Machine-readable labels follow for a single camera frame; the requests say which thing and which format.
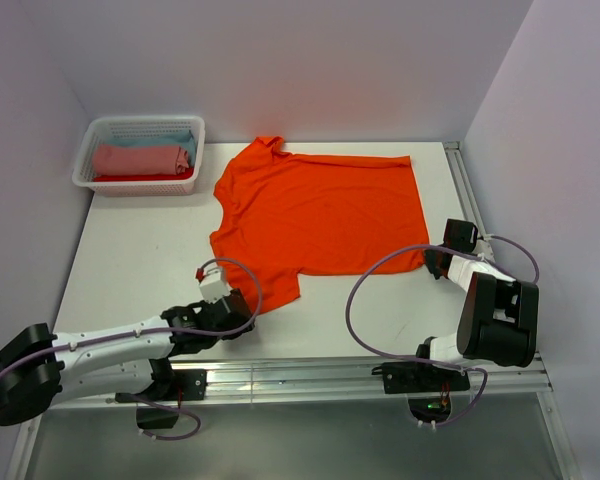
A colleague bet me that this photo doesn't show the orange t-shirt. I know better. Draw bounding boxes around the orange t-shirt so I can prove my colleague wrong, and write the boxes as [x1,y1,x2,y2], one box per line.
[210,137,429,313]

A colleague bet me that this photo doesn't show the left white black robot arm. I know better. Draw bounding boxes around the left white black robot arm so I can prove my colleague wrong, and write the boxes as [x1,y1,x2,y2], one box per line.
[0,289,260,426]

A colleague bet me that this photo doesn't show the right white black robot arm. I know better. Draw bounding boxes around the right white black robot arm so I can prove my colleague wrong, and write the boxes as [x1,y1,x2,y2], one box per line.
[412,219,539,390]

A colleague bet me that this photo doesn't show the rolled red t-shirt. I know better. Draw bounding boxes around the rolled red t-shirt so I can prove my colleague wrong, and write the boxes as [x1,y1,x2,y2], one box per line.
[93,168,194,182]

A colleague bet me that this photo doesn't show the rolled light blue t-shirt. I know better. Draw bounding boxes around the rolled light blue t-shirt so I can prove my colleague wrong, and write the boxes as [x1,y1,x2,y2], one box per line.
[108,130,197,159]

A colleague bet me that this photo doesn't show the white plastic mesh basket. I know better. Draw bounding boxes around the white plastic mesh basket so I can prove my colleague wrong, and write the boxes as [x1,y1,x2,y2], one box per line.
[72,115,206,197]

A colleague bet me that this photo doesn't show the rolled pink t-shirt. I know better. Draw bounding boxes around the rolled pink t-shirt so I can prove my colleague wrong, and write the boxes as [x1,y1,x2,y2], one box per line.
[92,144,190,176]

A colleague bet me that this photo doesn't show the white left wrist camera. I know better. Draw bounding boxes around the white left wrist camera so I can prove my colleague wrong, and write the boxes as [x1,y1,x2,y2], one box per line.
[195,266,231,303]

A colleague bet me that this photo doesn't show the aluminium front rail frame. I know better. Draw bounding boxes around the aluminium front rail frame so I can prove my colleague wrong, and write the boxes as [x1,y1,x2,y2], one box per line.
[8,357,581,479]

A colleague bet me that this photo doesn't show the aluminium right side rail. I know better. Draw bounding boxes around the aluminium right side rail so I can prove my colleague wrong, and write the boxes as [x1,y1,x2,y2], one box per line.
[442,140,526,354]

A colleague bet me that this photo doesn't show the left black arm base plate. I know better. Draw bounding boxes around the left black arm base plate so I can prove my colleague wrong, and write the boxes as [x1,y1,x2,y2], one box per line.
[115,369,207,403]

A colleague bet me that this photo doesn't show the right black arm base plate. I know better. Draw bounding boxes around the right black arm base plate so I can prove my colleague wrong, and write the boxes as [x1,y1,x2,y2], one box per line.
[371,362,470,394]

